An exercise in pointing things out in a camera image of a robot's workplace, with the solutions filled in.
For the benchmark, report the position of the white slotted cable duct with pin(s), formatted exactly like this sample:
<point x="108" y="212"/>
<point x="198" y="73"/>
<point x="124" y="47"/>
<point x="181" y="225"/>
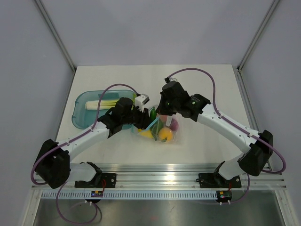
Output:
<point x="132" y="195"/>

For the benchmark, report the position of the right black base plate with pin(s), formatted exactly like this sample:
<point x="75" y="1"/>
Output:
<point x="214" y="180"/>

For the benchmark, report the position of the aluminium mounting rail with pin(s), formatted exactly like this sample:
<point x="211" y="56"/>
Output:
<point x="177" y="177"/>

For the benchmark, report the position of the left small circuit board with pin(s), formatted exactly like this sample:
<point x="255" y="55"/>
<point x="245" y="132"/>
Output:
<point x="98" y="194"/>

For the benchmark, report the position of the green bell pepper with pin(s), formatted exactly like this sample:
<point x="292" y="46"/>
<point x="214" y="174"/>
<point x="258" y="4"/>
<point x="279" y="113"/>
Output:
<point x="156" y="128"/>

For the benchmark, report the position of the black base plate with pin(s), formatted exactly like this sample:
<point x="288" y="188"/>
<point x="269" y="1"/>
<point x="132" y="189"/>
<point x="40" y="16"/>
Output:
<point x="106" y="180"/>
<point x="214" y="180"/>

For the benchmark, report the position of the purple onion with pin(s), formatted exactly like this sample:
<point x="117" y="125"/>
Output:
<point x="174" y="125"/>

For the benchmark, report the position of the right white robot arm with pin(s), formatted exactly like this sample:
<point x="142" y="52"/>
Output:
<point x="256" y="147"/>

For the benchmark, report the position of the clear zip top bag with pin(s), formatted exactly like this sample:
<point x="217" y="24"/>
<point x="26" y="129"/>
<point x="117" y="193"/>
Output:
<point x="135" y="131"/>

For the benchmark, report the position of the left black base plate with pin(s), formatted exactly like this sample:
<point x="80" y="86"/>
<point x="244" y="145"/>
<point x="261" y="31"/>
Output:
<point x="106" y="180"/>

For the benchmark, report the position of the teal plastic tray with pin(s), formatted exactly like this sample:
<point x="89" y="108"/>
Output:
<point x="83" y="118"/>

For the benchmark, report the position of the yellow pear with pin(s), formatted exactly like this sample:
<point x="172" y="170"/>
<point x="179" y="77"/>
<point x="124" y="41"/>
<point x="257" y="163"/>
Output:
<point x="146" y="133"/>

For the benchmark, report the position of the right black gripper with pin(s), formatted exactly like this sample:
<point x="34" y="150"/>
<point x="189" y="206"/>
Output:
<point x="161" y="109"/>

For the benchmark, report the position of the right small circuit board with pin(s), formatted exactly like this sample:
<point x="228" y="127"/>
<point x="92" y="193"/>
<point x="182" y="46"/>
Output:
<point x="224" y="196"/>

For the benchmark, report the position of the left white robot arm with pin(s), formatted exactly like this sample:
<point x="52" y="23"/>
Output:
<point x="53" y="163"/>

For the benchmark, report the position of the green onion stalk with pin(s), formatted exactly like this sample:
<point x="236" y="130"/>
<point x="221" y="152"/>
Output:
<point x="104" y="105"/>

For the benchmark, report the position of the small circuit board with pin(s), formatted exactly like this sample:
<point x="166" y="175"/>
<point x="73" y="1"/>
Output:
<point x="98" y="194"/>
<point x="224" y="196"/>

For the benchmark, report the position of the orange fruit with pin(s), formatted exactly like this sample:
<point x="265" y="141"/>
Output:
<point x="166" y="134"/>

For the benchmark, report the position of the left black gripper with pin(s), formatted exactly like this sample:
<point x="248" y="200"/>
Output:
<point x="144" y="118"/>

